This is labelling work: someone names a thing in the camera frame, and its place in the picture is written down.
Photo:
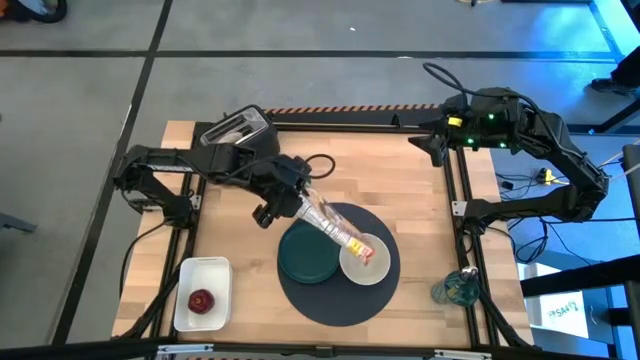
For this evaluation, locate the person's shoe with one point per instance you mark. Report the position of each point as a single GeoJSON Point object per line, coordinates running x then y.
{"type": "Point", "coordinates": [611, 86]}

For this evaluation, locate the teal green cup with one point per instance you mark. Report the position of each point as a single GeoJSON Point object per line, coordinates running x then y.
{"type": "Point", "coordinates": [452, 292]}

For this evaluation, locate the person's leg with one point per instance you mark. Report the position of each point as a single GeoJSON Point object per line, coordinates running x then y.
{"type": "Point", "coordinates": [629, 65]}

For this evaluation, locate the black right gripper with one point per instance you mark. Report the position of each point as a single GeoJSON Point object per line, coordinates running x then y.
{"type": "Point", "coordinates": [452, 127]}

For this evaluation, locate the panda print cereal box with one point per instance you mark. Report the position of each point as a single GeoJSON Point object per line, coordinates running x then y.
{"type": "Point", "coordinates": [335, 227]}

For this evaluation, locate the beige ceramic bowl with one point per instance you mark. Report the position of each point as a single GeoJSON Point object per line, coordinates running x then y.
{"type": "Point", "coordinates": [372, 272]}

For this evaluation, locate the orange black hazard tape strip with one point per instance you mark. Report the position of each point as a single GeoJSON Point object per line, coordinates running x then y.
{"type": "Point", "coordinates": [350, 108]}

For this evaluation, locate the black toaster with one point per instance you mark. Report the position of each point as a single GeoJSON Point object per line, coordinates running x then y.
{"type": "Point", "coordinates": [240, 127]}

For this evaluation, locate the red apple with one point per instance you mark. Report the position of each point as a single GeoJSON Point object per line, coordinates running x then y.
{"type": "Point", "coordinates": [201, 301]}

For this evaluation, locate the round dark woven placemat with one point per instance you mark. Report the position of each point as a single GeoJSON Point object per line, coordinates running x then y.
{"type": "Point", "coordinates": [340, 305]}

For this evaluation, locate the black shelf frame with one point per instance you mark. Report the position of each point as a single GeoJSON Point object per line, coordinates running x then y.
{"type": "Point", "coordinates": [580, 277]}

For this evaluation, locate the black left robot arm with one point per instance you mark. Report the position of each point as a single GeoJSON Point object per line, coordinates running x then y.
{"type": "Point", "coordinates": [165, 161]}

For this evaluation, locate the white labelled box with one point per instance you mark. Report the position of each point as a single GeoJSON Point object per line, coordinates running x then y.
{"type": "Point", "coordinates": [560, 312]}

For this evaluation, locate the black aluminium table frame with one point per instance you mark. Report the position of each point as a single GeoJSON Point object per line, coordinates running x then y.
{"type": "Point", "coordinates": [360, 120]}

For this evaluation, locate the black wheel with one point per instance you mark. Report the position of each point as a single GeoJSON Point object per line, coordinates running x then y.
{"type": "Point", "coordinates": [47, 11]}

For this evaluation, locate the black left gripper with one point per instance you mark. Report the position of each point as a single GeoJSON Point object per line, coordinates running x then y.
{"type": "Point", "coordinates": [282, 180]}

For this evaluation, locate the dark green plate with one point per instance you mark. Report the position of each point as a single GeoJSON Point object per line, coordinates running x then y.
{"type": "Point", "coordinates": [307, 252]}

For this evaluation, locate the white plastic bin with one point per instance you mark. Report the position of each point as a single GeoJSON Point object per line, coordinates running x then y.
{"type": "Point", "coordinates": [205, 272]}

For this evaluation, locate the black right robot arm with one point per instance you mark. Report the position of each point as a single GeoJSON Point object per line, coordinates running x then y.
{"type": "Point", "coordinates": [565, 155]}

